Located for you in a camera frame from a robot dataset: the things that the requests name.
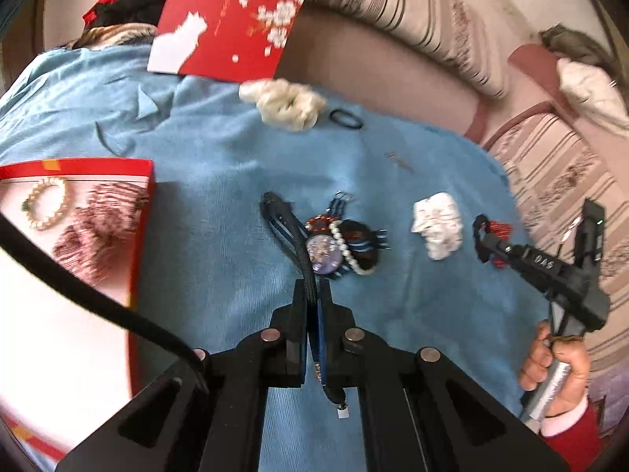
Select cream fluffy scrunchie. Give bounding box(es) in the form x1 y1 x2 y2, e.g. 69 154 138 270
238 79 327 133

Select beige bead bracelet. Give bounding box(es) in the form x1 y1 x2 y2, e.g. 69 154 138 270
20 177 68 232

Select grey green cloth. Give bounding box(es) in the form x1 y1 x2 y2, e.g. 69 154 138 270
538 24 621 79

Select white pillow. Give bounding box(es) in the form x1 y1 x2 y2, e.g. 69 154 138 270
555 56 629 139

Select white pearl bracelet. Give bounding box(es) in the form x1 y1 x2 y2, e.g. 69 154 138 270
329 221 380 276

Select red cloth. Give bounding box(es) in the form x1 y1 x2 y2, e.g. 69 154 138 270
81 0 123 26

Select black braided cord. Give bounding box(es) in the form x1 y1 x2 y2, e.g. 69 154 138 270
260 192 352 421

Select person's right hand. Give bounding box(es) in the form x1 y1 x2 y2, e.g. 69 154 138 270
519 321 591 418

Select red floral gift bag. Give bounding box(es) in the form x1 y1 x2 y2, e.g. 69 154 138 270
147 0 315 83

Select person's right forearm red sleeve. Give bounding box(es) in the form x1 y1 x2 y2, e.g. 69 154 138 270
538 396 611 472

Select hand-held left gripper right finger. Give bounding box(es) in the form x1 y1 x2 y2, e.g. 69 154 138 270
314 279 572 472

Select striped beige cushion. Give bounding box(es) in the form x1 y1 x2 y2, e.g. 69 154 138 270
295 0 524 101

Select round picture badge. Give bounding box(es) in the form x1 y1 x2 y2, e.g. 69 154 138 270
305 235 346 276

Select tan cloth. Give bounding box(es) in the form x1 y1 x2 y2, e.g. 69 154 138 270
70 22 159 51

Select black cloth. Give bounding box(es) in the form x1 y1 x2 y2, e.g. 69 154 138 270
92 0 178 29

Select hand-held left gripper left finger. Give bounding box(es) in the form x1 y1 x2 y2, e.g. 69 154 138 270
56 279 310 472

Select striped beige sofa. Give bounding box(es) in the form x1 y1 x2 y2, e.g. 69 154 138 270
278 5 629 433

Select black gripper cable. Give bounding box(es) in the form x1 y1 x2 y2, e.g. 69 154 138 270
0 214 212 394

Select black hair tie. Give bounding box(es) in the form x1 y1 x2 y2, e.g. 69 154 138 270
328 108 364 131

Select white printed scrunchie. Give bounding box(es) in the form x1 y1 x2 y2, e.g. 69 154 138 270
410 192 465 261

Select red dotted bow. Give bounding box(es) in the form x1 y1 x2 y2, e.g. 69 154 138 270
479 220 514 269

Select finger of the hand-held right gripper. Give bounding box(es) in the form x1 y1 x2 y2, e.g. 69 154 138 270
473 214 512 269

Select red box white inside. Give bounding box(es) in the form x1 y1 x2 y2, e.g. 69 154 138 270
0 157 157 468

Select dark striped bow hair clip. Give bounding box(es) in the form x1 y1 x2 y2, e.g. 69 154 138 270
305 191 392 281

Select thin metal hairpin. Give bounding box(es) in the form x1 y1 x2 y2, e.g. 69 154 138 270
386 152 416 174

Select blue blanket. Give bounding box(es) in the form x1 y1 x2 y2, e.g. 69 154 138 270
0 44 551 472

